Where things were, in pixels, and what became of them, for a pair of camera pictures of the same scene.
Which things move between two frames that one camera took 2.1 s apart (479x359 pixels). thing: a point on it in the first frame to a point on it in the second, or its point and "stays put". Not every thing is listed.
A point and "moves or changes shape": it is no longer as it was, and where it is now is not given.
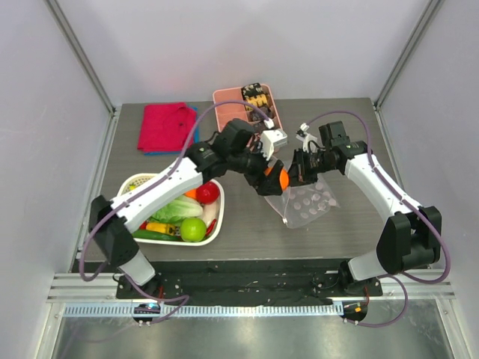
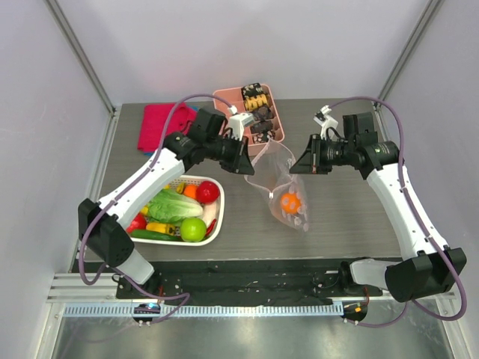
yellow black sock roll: x=258 y=100 stays put
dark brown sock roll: x=253 y=117 stays put
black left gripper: x=271 y=183 to x=240 y=163
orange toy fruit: x=284 y=177 to x=290 y=203
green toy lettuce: x=181 y=208 stays put
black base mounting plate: x=251 y=282 stays put
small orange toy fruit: x=191 y=193 stays put
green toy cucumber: x=156 y=235 stays put
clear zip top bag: x=305 y=203 moves or changes shape
